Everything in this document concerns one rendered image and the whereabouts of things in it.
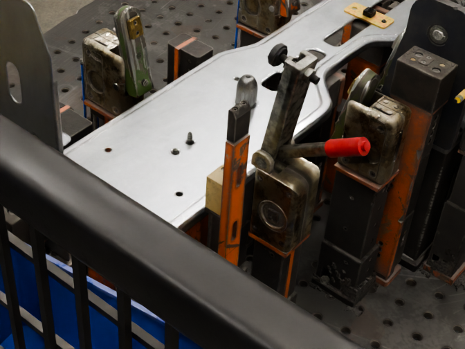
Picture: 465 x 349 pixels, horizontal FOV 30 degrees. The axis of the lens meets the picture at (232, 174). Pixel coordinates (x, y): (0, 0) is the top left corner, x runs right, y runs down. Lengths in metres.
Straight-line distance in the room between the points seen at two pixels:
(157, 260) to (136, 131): 0.93
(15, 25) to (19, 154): 0.54
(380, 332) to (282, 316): 1.11
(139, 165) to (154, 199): 0.07
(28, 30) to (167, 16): 1.21
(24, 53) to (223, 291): 0.63
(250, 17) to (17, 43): 0.75
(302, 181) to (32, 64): 0.38
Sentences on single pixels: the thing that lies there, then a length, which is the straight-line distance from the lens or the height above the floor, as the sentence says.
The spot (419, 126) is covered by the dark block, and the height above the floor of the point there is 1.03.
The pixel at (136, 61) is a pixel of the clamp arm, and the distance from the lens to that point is 1.30.
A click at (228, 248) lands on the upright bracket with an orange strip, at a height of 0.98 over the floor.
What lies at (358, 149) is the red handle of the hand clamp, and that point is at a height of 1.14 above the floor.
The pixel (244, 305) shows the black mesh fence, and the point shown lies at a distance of 0.29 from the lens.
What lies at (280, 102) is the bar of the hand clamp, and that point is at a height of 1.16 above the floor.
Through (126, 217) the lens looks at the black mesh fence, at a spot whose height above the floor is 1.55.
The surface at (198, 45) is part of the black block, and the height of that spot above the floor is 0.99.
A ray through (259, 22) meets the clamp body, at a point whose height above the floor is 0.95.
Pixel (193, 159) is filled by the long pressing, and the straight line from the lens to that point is 1.18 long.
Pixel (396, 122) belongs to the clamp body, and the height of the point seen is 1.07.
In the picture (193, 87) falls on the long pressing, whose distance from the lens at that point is 1.31.
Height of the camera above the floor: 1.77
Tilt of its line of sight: 41 degrees down
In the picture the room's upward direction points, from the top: 5 degrees clockwise
